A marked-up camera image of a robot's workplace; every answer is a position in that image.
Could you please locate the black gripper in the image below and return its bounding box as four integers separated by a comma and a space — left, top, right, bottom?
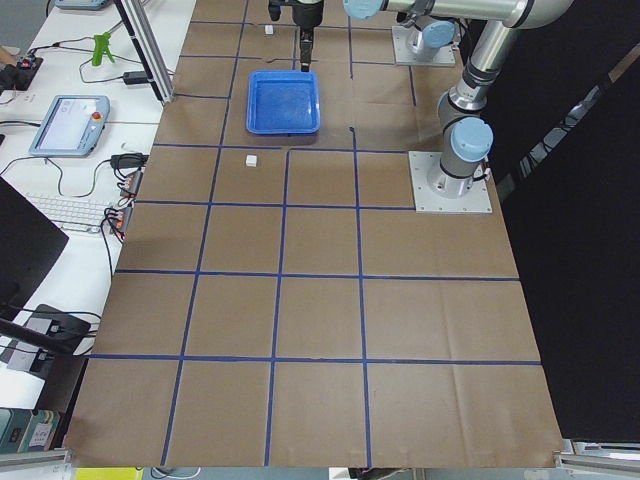
292, 0, 322, 71

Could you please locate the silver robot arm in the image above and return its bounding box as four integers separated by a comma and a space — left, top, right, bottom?
268, 1, 456, 72
343, 0, 572, 199

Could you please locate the blue plastic tray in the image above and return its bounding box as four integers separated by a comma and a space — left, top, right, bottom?
246, 70, 321, 135

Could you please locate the black power adapter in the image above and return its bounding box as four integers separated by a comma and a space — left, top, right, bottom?
122, 71, 148, 85

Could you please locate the black adapter near keyboard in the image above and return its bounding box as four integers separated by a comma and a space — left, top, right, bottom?
110, 152, 149, 169

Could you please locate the orange connector hub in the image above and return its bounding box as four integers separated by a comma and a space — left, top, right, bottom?
118, 169, 143, 198
104, 206, 133, 242

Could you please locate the teach pendant with screen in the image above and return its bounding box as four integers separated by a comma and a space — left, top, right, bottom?
29, 95, 110, 157

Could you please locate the brown paper table cover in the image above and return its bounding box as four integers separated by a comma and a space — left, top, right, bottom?
65, 1, 562, 468

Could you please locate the white keyboard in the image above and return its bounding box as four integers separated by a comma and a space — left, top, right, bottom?
25, 193, 112, 235

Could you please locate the black red button box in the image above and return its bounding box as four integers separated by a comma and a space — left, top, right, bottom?
5, 57, 44, 91

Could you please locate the black monitor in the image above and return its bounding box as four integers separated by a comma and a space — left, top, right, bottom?
1, 180, 69, 320

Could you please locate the black monitor stand base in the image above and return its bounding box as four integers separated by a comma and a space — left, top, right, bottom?
1, 304, 91, 379

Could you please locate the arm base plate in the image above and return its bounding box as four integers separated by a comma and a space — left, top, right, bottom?
408, 151, 493, 214
391, 21, 456, 67

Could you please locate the aluminium frame post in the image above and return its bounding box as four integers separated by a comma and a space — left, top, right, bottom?
114, 0, 174, 105

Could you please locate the green handled reach grabber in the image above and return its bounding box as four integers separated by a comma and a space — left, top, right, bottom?
91, 31, 115, 67

